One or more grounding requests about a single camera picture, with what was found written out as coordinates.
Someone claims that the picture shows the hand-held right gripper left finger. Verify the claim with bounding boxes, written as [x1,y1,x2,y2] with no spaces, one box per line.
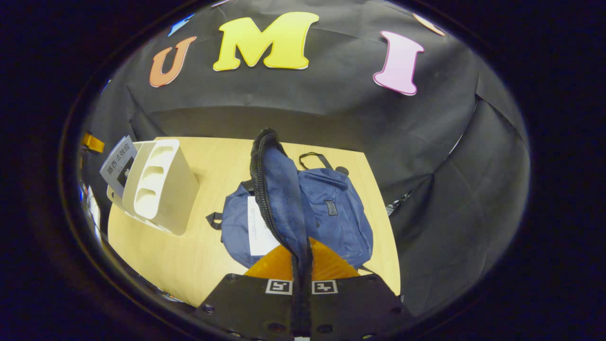
[193,243,295,341]

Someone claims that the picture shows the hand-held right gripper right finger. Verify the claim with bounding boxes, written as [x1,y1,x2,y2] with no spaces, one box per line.
[309,237,418,341]

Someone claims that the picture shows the grey cover book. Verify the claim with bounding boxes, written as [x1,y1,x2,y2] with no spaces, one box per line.
[99,136,139,197]

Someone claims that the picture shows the white plastic bookshelf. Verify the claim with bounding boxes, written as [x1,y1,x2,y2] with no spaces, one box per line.
[107,138,200,236]

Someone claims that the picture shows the blue schoolbag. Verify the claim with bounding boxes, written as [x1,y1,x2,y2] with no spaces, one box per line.
[206,128,374,334]

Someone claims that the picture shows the white paper sheets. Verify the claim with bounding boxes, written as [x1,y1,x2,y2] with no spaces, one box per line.
[88,189,102,240]

